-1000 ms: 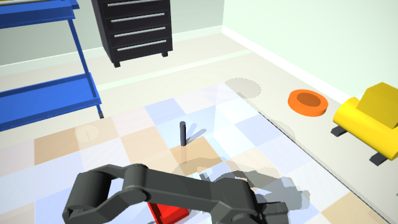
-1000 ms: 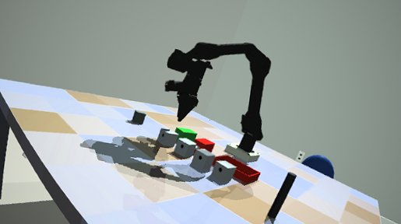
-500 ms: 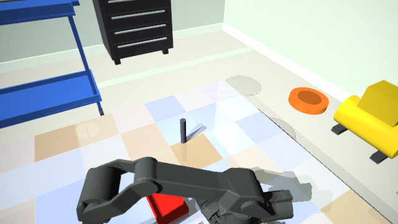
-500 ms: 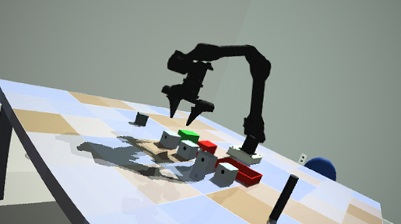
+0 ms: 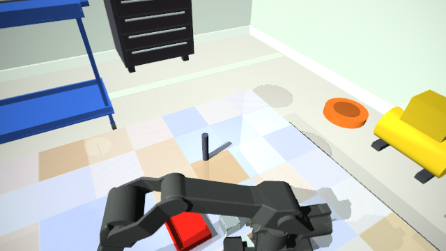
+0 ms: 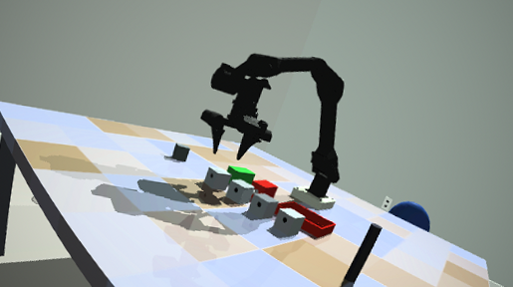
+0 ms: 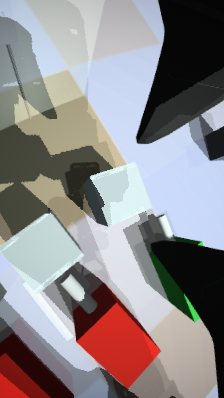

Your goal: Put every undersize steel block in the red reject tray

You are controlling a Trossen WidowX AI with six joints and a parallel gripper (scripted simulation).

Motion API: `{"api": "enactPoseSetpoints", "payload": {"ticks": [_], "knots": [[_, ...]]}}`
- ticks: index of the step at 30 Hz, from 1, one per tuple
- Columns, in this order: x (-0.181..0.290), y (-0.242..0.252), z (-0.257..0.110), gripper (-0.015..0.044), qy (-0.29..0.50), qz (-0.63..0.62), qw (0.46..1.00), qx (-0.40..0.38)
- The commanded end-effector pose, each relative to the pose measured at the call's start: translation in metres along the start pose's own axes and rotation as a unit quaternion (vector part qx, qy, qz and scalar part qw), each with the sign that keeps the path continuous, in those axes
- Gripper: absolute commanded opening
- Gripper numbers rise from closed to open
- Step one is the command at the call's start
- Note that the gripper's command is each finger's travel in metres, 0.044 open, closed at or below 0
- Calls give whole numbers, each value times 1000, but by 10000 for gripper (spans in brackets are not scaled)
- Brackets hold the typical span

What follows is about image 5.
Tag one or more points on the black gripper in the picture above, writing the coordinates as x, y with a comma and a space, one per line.
293, 244

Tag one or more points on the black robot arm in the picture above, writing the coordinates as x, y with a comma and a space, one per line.
270, 208

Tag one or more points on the black cylinder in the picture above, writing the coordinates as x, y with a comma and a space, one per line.
205, 150

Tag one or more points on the red tray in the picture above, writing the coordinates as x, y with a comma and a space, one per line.
187, 230

